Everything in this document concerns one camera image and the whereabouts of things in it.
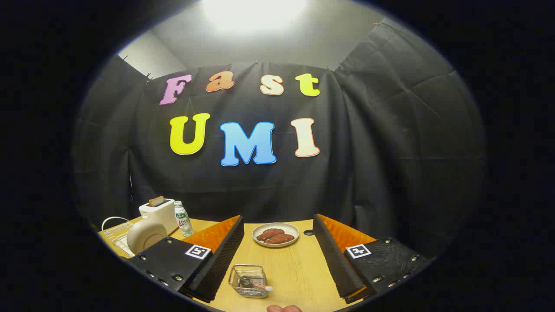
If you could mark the white toaster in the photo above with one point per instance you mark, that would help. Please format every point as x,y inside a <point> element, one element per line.
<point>162,213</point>

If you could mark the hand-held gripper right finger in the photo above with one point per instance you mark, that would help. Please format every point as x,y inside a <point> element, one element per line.
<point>338,260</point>

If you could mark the brown meat patty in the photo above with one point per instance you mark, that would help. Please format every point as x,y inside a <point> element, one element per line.
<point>282,239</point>
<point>269,234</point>

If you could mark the black backdrop cloth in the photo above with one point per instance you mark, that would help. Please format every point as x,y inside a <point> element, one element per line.
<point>368,151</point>

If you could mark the white green-label drink bottle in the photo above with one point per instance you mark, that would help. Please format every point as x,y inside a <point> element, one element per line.
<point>184,221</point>

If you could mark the toast slice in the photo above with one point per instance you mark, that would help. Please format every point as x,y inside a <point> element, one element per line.
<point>156,201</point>

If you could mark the round plate with meat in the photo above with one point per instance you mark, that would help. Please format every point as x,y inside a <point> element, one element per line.
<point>291,229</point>

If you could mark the beige plate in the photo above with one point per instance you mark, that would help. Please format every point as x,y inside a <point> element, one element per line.
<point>145,236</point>

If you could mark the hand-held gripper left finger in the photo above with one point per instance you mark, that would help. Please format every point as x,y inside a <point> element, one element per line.
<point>221,264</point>

